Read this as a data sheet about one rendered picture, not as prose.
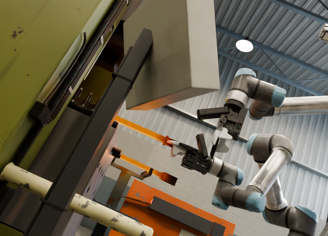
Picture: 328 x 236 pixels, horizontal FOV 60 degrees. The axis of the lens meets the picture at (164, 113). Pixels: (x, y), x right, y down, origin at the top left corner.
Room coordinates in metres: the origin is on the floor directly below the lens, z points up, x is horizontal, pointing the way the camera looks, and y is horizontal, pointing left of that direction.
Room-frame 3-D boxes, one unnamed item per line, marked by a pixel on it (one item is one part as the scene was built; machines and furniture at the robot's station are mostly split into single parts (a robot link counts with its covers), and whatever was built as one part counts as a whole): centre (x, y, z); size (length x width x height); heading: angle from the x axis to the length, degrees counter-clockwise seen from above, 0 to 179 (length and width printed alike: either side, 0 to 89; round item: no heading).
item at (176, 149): (1.21, -0.11, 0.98); 0.09 x 0.03 x 0.06; 93
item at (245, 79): (0.93, -0.23, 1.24); 0.09 x 0.08 x 0.11; 80
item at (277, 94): (0.93, -0.33, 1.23); 0.11 x 0.11 x 0.08; 80
